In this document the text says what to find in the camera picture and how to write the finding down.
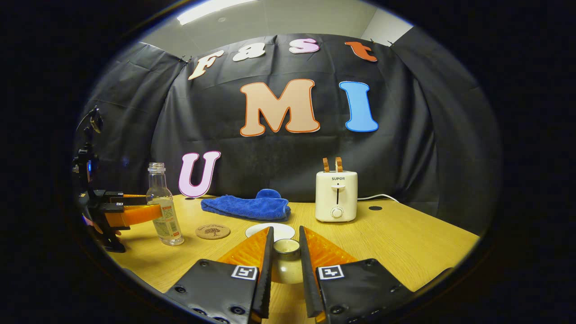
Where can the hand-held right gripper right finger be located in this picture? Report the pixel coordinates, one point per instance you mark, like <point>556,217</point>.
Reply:
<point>307,279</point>

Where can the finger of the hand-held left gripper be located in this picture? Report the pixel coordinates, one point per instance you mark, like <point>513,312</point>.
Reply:
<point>135,215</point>
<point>119,196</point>

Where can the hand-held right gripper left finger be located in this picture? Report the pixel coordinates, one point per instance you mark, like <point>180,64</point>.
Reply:
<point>266,279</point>

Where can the white teacup lid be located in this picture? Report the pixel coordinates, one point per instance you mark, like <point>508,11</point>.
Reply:
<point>286,270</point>

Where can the clear plastic water bottle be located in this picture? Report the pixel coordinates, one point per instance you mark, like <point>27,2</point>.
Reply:
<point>169,231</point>

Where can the white teacup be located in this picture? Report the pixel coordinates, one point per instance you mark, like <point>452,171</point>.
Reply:
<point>283,230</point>

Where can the round cork coaster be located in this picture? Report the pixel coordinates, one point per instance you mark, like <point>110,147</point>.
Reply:
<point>213,231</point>

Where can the blue towel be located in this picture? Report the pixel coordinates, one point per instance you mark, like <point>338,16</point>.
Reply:
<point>247,207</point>

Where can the cream toaster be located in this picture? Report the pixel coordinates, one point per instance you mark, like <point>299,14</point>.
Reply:
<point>336,198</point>

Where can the toast slice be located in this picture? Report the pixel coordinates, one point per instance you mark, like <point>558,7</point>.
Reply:
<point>339,164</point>
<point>326,164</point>

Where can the black backdrop cloth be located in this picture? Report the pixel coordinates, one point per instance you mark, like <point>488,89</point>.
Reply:
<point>405,135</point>

